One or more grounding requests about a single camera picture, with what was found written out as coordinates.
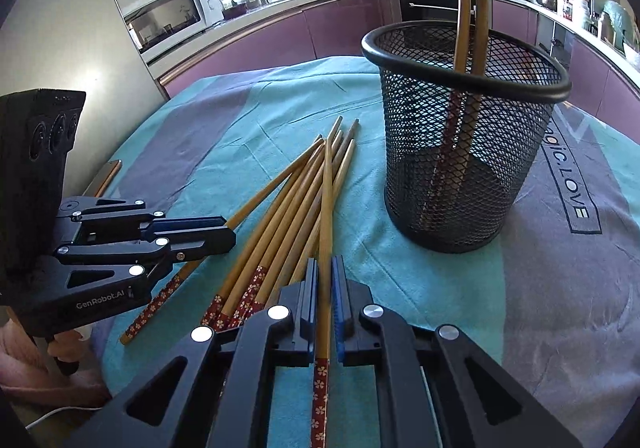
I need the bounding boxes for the white cable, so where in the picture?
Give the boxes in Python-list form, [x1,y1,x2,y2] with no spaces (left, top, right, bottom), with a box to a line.
[25,405,103,431]

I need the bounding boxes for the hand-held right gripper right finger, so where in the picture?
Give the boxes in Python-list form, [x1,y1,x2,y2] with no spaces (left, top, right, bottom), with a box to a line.
[331,255,586,448]

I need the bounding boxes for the white microwave oven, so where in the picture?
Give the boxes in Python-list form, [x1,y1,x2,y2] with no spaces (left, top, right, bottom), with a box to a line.
[121,0,226,54]

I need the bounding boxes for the pile of wooden chopsticks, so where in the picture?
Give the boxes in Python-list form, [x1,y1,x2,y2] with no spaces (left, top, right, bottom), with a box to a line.
[119,137,325,347]

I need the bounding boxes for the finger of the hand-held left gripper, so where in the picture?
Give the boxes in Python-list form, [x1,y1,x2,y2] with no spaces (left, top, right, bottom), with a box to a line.
[54,229,237,300]
[56,196,229,244]

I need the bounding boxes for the black built-in oven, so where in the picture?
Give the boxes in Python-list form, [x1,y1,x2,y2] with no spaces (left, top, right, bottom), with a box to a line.
[397,0,493,29]

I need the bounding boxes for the purple kitchen cabinets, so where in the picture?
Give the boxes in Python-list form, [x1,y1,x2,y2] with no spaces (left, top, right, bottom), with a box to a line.
[160,0,640,154]

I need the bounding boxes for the black wire mesh cup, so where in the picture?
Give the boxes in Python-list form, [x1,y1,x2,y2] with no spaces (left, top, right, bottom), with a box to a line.
[361,20,572,254]

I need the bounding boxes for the person's pink clothing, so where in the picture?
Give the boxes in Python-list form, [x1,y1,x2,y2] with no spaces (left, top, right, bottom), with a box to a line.
[0,318,113,404]

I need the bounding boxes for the grey kitchen countertop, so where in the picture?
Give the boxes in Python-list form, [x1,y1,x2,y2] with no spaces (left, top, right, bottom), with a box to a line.
[142,0,640,94]

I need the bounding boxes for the floral-handled bamboo chopstick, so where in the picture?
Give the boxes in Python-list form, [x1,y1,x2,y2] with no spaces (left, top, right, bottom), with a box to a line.
[310,138,335,448]
[417,0,475,229]

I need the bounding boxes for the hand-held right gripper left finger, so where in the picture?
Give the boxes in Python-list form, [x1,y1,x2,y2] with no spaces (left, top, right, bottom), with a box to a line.
[62,257,321,448]

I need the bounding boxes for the bunch of bamboo chopsticks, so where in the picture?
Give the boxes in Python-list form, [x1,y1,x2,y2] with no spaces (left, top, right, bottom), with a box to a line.
[200,115,361,334]

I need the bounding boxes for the stainless steel refrigerator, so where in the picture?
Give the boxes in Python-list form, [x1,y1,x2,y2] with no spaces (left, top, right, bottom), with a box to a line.
[0,0,171,104]

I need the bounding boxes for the teal purple printed tablecloth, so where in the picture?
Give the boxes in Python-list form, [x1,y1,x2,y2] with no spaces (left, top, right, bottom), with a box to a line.
[82,55,640,448]

